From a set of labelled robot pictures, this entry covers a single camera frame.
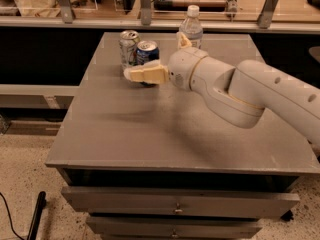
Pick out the grey metal rail bracket right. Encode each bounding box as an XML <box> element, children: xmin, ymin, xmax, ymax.
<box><xmin>257</xmin><ymin>0</ymin><xmax>279</xmax><ymax>29</ymax></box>

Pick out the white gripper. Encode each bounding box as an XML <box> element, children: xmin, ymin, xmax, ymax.
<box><xmin>124</xmin><ymin>32</ymin><xmax>208</xmax><ymax>91</ymax></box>

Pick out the grey metal rail bracket left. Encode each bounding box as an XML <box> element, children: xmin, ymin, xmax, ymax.
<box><xmin>57</xmin><ymin>0</ymin><xmax>75</xmax><ymax>24</ymax></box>

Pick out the grey upper drawer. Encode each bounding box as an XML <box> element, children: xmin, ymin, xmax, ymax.
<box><xmin>62</xmin><ymin>186</ymin><xmax>299</xmax><ymax>219</ymax></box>

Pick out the silver green 7up can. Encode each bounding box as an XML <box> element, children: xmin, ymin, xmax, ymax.
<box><xmin>119</xmin><ymin>30</ymin><xmax>140</xmax><ymax>69</ymax></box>

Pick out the grey metal rail bracket middle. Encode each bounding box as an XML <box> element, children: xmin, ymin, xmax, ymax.
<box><xmin>140</xmin><ymin>0</ymin><xmax>151</xmax><ymax>25</ymax></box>

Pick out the grey lower drawer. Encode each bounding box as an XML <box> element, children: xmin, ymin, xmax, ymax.
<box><xmin>87</xmin><ymin>217</ymin><xmax>261</xmax><ymax>240</ymax></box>

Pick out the black floor cable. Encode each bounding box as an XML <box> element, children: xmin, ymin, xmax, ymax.
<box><xmin>0</xmin><ymin>192</ymin><xmax>24</xmax><ymax>240</ymax></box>

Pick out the clear plastic water bottle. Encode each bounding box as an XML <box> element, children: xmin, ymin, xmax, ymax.
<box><xmin>179</xmin><ymin>5</ymin><xmax>203</xmax><ymax>48</ymax></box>

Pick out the grey drawer cabinet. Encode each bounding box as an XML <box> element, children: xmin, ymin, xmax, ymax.
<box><xmin>47</xmin><ymin>33</ymin><xmax>319</xmax><ymax>225</ymax></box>

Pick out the grey metal rail bracket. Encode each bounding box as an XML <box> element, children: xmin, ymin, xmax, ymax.
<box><xmin>257</xmin><ymin>0</ymin><xmax>279</xmax><ymax>29</ymax></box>
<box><xmin>57</xmin><ymin>0</ymin><xmax>75</xmax><ymax>24</ymax></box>
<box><xmin>140</xmin><ymin>0</ymin><xmax>151</xmax><ymax>25</ymax></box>

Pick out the grey drawer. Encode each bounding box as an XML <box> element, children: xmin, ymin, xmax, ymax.
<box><xmin>87</xmin><ymin>217</ymin><xmax>261</xmax><ymax>240</ymax></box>
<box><xmin>62</xmin><ymin>186</ymin><xmax>299</xmax><ymax>219</ymax></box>

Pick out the black pole on floor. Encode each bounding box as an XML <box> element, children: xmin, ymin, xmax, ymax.
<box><xmin>27</xmin><ymin>191</ymin><xmax>46</xmax><ymax>240</ymax></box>

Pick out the blue pepsi can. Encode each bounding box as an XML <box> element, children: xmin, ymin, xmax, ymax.
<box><xmin>136</xmin><ymin>40</ymin><xmax>159</xmax><ymax>65</ymax></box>

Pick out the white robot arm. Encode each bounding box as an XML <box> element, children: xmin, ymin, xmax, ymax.
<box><xmin>124</xmin><ymin>33</ymin><xmax>320</xmax><ymax>145</ymax></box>

